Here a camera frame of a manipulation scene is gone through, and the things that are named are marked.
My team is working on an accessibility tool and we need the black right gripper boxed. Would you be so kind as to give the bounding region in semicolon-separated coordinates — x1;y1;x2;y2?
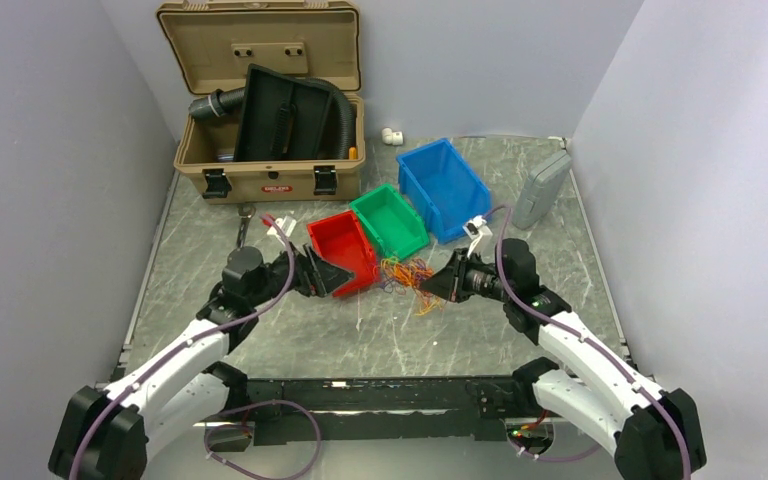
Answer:
420;248;512;303

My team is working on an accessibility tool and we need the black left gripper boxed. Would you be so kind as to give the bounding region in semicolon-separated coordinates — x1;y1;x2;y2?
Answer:
248;242;355;307

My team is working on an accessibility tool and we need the orange wire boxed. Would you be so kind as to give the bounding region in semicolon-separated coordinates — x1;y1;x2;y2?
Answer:
379;256;446;317

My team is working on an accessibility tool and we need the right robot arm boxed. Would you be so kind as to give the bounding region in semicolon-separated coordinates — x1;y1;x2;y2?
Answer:
419;238;707;479

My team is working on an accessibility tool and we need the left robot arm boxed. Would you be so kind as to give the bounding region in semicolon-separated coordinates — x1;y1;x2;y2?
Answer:
48;244;354;479

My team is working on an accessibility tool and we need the red plastic bin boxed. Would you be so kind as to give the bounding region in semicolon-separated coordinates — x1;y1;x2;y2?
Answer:
307;210;379;297

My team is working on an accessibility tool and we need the green plastic bin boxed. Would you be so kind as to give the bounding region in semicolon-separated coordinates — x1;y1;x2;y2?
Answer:
349;184;430;260

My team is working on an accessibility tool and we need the blue plastic bin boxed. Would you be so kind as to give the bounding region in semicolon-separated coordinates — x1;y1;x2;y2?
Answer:
396;138;493;244

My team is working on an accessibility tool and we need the metal wrench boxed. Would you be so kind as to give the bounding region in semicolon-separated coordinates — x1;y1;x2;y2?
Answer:
235;203;256;249

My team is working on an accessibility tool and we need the grey plastic case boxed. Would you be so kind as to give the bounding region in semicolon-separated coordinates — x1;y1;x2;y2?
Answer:
511;150;572;230

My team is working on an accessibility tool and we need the white pipe fitting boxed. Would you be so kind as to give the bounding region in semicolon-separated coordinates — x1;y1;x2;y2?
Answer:
381;127;404;146

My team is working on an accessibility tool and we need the black tray in toolbox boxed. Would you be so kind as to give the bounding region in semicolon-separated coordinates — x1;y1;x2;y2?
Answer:
234;64;336;162

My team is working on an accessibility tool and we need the tan open toolbox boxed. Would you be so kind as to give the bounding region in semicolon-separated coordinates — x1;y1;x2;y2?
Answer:
156;1;366;204

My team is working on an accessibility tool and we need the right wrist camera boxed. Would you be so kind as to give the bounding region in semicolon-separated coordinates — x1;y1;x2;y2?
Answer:
462;215;493;257

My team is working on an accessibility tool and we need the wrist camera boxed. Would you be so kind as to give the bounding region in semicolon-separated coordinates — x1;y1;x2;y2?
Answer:
462;215;493;257
267;216;297;239

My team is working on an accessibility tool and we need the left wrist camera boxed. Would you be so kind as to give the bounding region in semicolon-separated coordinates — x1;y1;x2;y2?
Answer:
267;216;297;239

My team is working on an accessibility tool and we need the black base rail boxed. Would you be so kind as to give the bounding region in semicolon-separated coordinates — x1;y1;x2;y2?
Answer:
207;375;547;446

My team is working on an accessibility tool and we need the black corrugated hose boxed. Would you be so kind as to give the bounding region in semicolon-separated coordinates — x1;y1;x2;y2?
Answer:
188;78;357;161

